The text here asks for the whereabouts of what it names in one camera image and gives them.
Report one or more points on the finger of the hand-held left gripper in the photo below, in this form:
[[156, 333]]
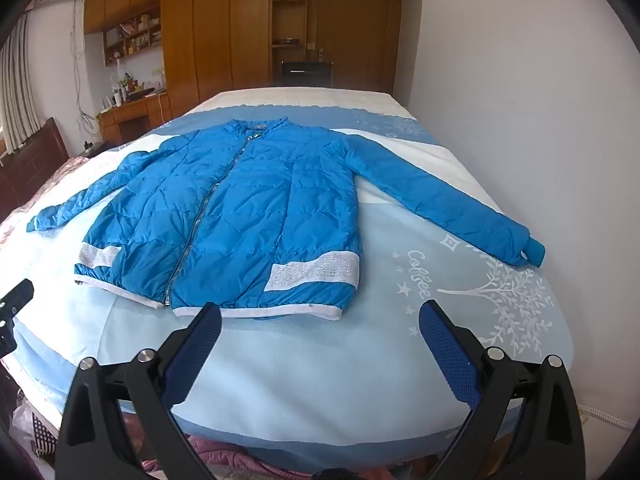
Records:
[[17, 297]]

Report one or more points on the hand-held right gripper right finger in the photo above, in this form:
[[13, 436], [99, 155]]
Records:
[[440, 340]]

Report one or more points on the wooden wardrobe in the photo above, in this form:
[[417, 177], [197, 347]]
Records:
[[215, 35]]

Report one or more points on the clutter of desk items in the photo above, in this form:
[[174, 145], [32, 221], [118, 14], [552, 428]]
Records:
[[132, 91]]

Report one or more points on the dark wooden headboard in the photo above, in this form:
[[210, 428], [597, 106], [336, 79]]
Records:
[[30, 165]]

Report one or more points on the black box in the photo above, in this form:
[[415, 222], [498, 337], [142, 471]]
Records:
[[305, 74]]

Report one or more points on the white curtain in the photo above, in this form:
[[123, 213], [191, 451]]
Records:
[[20, 85]]

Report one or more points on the row of books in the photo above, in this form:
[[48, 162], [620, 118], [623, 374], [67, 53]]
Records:
[[140, 35]]

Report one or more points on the patterned plastic bag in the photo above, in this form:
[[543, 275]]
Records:
[[37, 430]]

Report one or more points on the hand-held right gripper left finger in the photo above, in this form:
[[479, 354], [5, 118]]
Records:
[[197, 345]]

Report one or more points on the wooden desk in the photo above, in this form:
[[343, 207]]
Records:
[[135, 115]]

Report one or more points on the blue quilted jacket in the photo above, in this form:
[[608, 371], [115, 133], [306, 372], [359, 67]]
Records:
[[280, 210]]

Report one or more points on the pink cloth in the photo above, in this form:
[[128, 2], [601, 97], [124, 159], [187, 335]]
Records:
[[220, 455]]

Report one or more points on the light blue printed blanket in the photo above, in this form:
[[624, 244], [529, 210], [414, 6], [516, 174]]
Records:
[[310, 370]]

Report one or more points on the pink floral quilt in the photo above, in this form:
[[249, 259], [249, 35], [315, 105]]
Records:
[[50, 180]]

